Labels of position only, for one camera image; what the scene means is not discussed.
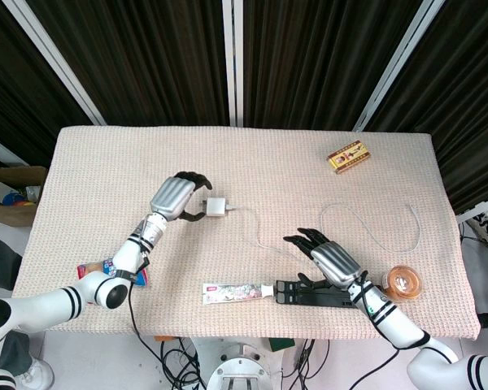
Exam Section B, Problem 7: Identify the blue red snack packet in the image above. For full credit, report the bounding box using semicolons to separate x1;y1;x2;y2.
76;257;152;288

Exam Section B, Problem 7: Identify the white charging cable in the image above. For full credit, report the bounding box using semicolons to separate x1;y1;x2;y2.
226;201;425;256

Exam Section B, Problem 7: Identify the floral toothpaste tube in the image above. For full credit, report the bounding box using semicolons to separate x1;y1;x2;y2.
201;282;275;306

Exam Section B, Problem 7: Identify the yellow printed small box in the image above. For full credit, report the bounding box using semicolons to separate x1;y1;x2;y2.
325;137;373;176

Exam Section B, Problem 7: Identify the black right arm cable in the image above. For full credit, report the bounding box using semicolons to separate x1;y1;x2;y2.
341;271;432;390

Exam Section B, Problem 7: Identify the black folding stand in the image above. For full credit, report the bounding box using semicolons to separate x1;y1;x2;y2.
272;278;362;310

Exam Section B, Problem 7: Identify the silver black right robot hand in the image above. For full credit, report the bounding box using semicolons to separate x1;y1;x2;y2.
282;227;369;291

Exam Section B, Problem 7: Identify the white charger block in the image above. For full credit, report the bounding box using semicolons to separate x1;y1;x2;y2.
198;197;229;218

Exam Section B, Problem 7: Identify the beige woven tablecloth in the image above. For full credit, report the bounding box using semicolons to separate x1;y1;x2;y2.
12;124;481;341

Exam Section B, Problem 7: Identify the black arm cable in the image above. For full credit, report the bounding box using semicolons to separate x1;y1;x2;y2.
341;271;432;390
126;253;212;390

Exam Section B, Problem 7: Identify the white frame post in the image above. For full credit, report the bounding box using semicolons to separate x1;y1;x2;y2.
351;0;451;133
0;0;107;127
220;0;246;128

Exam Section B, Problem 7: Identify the green block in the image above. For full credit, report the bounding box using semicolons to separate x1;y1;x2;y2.
267;338;297;353

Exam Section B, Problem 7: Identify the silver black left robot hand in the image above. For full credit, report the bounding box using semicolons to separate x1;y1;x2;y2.
149;170;214;225

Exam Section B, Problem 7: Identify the orange round lidded container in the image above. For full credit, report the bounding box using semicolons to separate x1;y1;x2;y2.
381;264;427;301

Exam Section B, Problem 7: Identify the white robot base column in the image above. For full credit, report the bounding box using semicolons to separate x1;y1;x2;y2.
190;336;286;390

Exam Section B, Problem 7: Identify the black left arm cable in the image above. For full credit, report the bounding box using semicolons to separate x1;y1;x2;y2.
126;253;212;390

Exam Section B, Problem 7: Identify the brown cardboard box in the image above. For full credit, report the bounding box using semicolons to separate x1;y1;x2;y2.
0;163;49;228

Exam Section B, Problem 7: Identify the dark pleated curtain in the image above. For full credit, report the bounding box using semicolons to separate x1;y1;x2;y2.
364;0;488;215
241;0;425;132
25;0;231;128
0;0;95;168

